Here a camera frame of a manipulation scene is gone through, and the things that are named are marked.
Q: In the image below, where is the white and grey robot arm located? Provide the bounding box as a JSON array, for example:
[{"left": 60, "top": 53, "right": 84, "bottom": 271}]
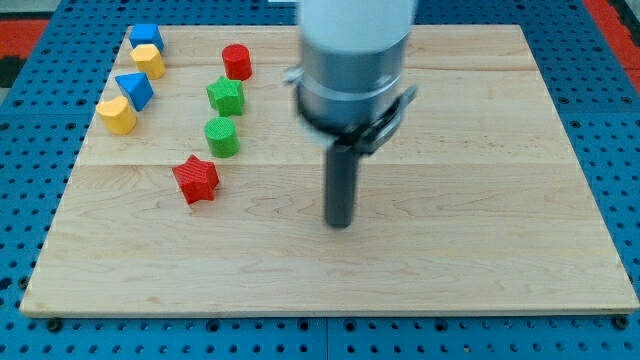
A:
[{"left": 286, "top": 0, "right": 417, "bottom": 154}]

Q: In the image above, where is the light wooden board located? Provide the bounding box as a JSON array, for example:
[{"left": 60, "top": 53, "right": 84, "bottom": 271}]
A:
[{"left": 21, "top": 25, "right": 639, "bottom": 318}]

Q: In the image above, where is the red star block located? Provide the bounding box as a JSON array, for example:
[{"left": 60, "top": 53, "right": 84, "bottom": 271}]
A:
[{"left": 172, "top": 154, "right": 219, "bottom": 205}]

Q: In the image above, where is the green star block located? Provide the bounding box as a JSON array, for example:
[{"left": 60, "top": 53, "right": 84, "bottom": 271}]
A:
[{"left": 206, "top": 76, "right": 245, "bottom": 116}]

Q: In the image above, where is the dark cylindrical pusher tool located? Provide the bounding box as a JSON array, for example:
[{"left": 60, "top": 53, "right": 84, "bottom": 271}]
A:
[{"left": 324, "top": 144, "right": 360, "bottom": 229}]

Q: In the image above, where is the green cylinder block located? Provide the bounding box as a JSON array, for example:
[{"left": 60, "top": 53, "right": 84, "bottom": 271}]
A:
[{"left": 204, "top": 117, "right": 240, "bottom": 158}]

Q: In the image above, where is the red cylinder block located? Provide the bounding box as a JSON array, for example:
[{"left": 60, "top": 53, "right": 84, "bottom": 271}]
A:
[{"left": 222, "top": 44, "right": 253, "bottom": 81}]

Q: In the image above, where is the blue triangle block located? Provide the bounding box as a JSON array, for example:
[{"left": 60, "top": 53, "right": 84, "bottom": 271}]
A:
[{"left": 115, "top": 72, "right": 154, "bottom": 112}]

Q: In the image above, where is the yellow half-round block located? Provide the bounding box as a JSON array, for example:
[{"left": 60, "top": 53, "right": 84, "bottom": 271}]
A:
[{"left": 96, "top": 96, "right": 137, "bottom": 135}]

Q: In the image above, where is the yellow hexagon block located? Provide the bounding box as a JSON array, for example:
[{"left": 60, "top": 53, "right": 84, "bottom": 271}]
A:
[{"left": 130, "top": 44, "right": 166, "bottom": 80}]

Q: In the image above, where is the blue cube block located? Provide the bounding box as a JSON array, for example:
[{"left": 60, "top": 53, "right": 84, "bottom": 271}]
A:
[{"left": 129, "top": 23, "right": 164, "bottom": 52}]

